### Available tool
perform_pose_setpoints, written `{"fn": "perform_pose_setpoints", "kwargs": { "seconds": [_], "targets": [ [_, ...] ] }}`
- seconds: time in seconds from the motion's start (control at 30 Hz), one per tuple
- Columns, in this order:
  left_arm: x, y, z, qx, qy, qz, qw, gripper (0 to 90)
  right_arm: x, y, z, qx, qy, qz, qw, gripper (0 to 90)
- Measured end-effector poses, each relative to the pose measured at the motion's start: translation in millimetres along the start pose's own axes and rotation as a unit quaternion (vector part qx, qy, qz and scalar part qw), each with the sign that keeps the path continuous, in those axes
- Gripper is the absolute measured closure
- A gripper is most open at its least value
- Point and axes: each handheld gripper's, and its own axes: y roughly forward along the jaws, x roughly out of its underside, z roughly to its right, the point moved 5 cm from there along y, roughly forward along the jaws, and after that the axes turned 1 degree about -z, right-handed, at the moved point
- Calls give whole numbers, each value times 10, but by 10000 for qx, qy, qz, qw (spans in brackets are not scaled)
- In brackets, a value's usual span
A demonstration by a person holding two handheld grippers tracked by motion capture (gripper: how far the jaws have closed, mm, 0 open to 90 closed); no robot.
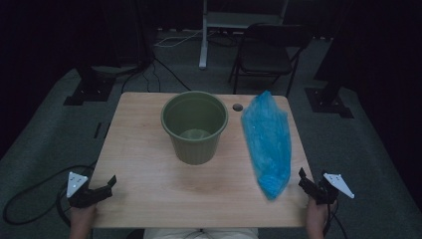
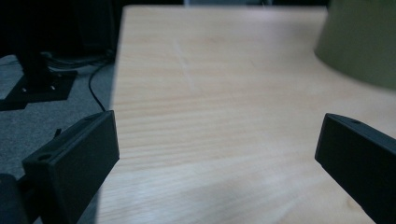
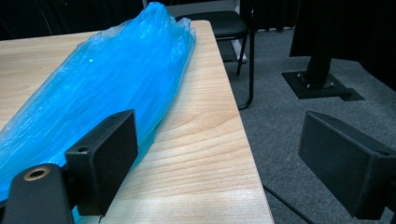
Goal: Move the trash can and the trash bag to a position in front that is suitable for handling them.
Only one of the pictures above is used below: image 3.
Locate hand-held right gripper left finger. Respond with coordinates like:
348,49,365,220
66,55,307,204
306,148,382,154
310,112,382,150
64,109,139,217

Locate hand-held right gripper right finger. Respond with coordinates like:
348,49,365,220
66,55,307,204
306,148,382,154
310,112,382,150
298,110,396,220

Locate blue plastic bag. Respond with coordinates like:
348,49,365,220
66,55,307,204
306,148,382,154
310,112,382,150
0,1,197,203

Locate black metal stand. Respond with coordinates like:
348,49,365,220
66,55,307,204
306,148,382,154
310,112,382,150
281,0,365,102

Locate black curtain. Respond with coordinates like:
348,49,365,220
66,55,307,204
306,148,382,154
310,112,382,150
289,0,396,91
0,0,148,41

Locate black folding chair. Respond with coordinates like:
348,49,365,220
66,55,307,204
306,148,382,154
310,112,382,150
175,0,257,110

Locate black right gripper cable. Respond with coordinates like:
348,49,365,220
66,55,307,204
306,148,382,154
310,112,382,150
262,184,314,224

